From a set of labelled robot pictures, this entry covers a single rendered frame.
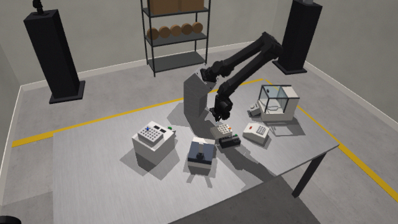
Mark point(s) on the white tube rack with round holes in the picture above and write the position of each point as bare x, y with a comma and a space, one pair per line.
220, 131

